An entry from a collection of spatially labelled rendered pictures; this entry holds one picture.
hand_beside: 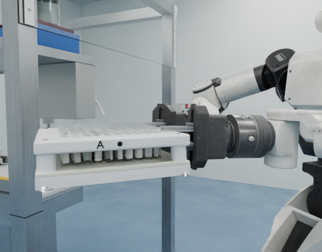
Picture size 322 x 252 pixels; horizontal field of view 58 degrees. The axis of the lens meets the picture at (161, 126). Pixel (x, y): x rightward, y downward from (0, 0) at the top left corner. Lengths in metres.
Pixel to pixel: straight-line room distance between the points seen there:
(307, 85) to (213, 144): 0.39
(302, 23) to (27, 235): 3.80
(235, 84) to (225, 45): 3.24
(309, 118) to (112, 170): 0.37
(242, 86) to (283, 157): 0.48
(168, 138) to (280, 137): 0.24
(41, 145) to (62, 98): 0.67
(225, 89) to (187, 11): 3.62
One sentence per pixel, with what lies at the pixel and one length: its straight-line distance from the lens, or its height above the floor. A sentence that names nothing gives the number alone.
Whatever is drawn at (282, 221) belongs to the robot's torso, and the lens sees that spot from 0.91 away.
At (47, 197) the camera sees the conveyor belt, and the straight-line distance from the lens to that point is 1.03.
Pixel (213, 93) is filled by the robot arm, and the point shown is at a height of 1.13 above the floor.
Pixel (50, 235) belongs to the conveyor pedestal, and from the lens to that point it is 1.26.
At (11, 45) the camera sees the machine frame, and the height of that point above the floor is 1.25.
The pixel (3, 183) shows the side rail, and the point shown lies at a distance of 1.02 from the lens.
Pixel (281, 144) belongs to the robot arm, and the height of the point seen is 1.02.
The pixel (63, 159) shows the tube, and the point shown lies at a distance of 0.49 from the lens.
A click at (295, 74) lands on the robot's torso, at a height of 1.18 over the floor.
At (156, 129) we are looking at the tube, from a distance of 0.51.
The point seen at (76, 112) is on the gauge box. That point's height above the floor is 1.06.
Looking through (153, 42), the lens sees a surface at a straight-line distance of 1.44.
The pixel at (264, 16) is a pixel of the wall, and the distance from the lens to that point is 4.24.
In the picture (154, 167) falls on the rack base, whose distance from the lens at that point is 0.48.
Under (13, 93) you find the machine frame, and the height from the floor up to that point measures 1.12.
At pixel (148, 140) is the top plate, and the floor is 1.04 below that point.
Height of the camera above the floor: 1.10
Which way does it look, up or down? 4 degrees down
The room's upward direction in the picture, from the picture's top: straight up
